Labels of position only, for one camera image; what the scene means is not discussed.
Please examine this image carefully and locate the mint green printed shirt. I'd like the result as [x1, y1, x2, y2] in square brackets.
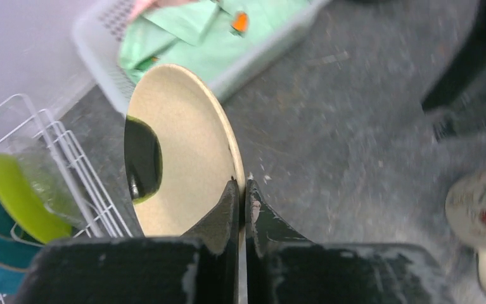
[118, 1, 310, 83]

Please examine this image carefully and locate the lime green plate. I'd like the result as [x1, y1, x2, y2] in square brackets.
[0, 153, 72, 244]

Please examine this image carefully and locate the white plastic basket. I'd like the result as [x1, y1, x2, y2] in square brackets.
[72, 1, 326, 115]

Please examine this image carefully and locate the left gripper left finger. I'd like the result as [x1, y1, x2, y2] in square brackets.
[15, 180, 240, 303]

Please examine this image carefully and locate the white wire dish rack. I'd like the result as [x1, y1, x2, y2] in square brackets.
[0, 92, 134, 304]

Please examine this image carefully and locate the green interior mug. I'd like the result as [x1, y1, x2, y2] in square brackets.
[445, 169, 486, 293]

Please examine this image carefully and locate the cream plate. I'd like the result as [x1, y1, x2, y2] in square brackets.
[124, 63, 247, 253]

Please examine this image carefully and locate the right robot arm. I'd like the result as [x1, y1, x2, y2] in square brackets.
[421, 1, 486, 141]

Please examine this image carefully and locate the pink cloth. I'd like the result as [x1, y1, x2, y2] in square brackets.
[127, 0, 195, 22]

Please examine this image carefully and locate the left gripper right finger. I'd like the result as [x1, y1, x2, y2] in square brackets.
[245, 179, 454, 303]

